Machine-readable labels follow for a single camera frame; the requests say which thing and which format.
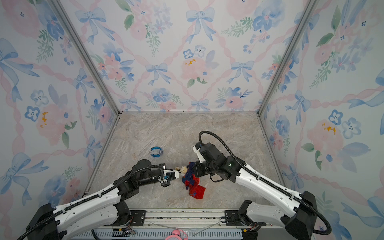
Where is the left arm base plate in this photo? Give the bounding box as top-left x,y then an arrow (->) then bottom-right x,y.
102,209 -> 147,227

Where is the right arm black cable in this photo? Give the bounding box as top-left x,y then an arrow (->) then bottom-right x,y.
198,130 -> 333,235

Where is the pink round object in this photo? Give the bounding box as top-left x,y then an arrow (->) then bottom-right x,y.
165,229 -> 189,240

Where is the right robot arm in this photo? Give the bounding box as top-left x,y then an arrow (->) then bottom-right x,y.
193,143 -> 332,240

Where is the red blue patterned cloth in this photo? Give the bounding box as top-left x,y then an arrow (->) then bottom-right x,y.
182,162 -> 206,200

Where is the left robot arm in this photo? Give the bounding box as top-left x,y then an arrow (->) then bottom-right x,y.
19,160 -> 179,240

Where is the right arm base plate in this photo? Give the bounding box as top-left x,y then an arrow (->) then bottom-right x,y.
220,210 -> 267,228

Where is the blue strap watch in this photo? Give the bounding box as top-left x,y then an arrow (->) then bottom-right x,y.
150,146 -> 164,158

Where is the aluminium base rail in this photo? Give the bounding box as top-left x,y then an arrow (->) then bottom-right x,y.
58,207 -> 311,231

